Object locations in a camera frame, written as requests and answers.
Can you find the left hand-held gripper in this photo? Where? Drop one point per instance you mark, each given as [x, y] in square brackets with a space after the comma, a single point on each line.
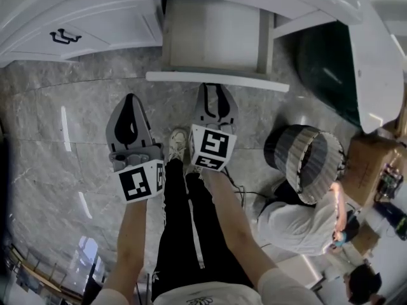
[136, 183]

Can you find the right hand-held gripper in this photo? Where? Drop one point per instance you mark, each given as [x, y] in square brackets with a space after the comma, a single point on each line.
[211, 148]

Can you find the white wooden drawer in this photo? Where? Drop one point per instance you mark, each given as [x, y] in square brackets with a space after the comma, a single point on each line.
[216, 37]

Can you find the person's left forearm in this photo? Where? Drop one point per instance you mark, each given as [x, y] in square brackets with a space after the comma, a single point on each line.
[130, 243]

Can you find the person's right forearm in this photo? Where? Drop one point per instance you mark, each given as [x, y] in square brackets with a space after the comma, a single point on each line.
[235, 221]

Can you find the person's left shoe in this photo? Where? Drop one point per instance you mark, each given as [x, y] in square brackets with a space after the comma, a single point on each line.
[177, 145]

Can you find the person's shoe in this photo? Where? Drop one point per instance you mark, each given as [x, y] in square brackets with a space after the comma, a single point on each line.
[195, 170]
[177, 145]

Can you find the person's right shoe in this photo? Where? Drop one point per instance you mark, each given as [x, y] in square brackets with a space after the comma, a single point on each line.
[195, 170]

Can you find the pleated round basket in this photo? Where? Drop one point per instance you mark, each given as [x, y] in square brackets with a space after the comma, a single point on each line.
[295, 151]

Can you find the person's black trousers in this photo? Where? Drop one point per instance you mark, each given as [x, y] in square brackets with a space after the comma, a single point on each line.
[175, 221]

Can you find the white vanity cabinet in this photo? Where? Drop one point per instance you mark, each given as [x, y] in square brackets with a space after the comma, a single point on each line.
[95, 11]

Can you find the large cardboard box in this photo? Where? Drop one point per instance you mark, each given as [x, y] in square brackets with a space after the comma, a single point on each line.
[362, 170]

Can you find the teal round object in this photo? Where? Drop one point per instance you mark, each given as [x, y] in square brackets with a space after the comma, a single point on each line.
[339, 237]

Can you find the person's white daisy shirt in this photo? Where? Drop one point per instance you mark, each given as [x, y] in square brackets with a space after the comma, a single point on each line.
[206, 294]

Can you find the electronic circuit board device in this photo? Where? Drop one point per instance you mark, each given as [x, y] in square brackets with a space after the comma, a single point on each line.
[389, 183]

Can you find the small cardboard box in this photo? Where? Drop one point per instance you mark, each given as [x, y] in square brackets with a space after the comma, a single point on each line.
[365, 238]

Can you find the wooden frame rack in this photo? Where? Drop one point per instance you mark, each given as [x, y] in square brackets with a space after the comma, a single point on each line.
[38, 272]

